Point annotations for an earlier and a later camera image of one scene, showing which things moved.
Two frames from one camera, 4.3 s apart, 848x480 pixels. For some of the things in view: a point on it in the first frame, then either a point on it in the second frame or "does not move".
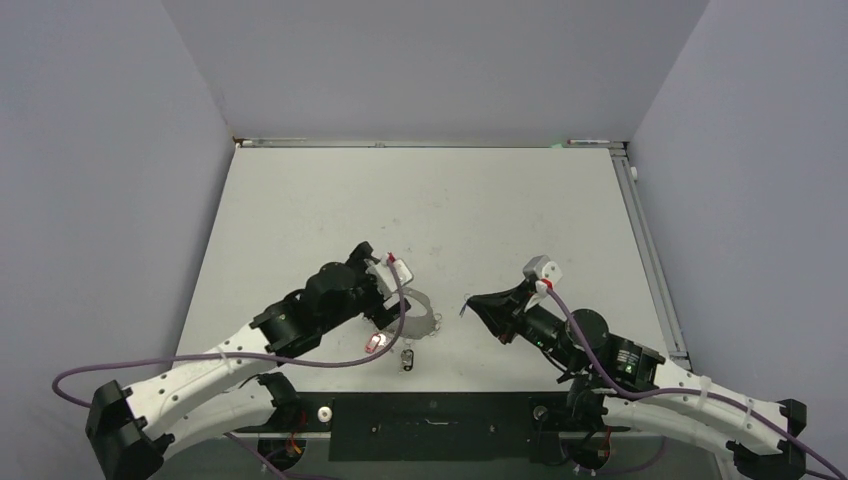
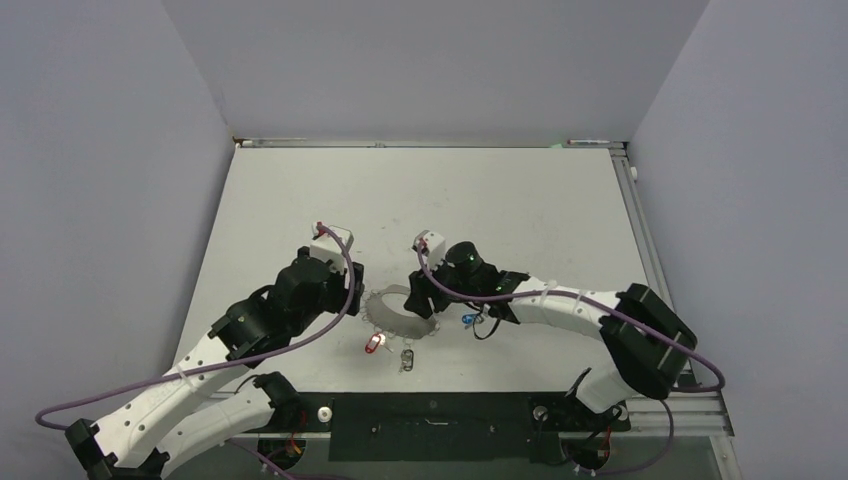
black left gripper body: (366, 294) to (333, 295)
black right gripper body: (530, 322) to (441, 297)
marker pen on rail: (577, 141) does not move
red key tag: (372, 343) does not move
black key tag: (407, 357) does not move
